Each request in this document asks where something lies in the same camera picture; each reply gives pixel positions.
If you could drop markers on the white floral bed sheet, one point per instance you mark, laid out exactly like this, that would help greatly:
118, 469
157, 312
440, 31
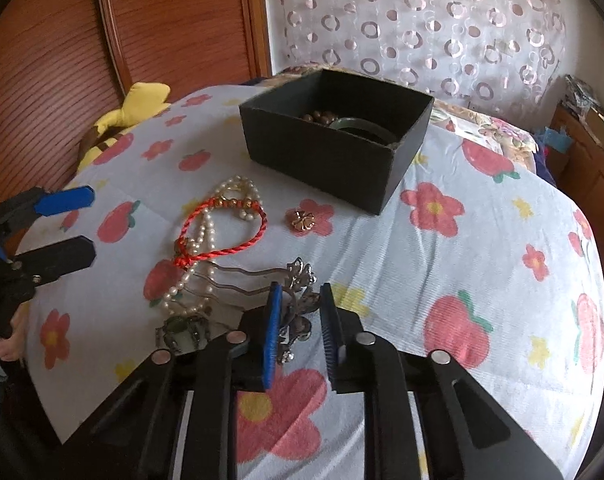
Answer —
471, 255

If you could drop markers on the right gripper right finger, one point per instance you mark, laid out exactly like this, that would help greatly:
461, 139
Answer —
333, 341

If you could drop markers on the circle patterned sheer curtain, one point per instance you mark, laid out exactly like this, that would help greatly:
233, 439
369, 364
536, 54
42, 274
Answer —
495, 56

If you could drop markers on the dark green jade bangle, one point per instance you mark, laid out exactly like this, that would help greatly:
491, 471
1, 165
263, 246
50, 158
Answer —
364, 130

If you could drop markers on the gold flower brooch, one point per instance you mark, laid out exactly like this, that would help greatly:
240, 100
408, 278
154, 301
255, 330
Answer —
301, 221

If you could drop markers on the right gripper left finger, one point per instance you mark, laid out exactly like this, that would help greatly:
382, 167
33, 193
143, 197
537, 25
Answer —
272, 312

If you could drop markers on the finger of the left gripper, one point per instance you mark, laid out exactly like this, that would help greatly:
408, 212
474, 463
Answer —
24, 208
46, 264

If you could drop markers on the person left hand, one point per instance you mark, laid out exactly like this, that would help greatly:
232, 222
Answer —
12, 349

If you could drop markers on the silver metal hair comb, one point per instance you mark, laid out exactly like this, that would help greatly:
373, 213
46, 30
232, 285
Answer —
227, 292

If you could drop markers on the yellow plush toy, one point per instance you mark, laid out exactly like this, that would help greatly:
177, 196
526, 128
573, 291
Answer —
143, 101

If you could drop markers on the black cardboard jewelry box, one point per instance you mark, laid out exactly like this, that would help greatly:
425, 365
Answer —
287, 129

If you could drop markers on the green stone silver brooch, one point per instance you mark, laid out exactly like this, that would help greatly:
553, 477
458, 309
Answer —
183, 333

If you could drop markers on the wooden headboard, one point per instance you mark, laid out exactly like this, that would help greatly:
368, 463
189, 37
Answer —
65, 62

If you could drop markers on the wooden side cabinet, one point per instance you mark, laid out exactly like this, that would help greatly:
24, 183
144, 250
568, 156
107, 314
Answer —
583, 176

